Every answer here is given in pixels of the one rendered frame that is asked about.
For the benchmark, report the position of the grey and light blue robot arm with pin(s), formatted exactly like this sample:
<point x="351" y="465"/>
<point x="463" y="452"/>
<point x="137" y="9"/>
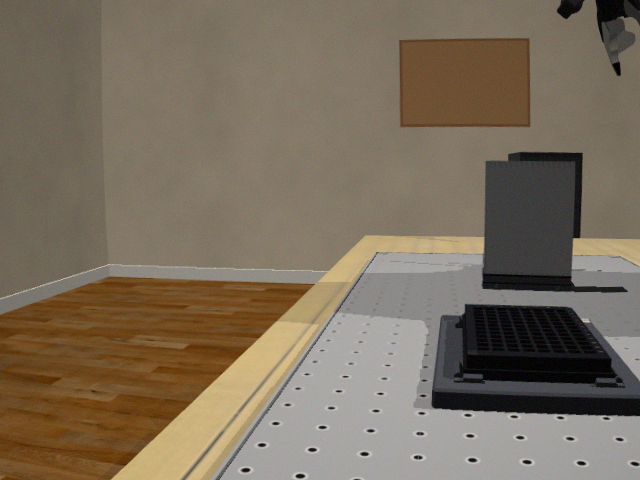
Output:
<point x="569" y="7"/>

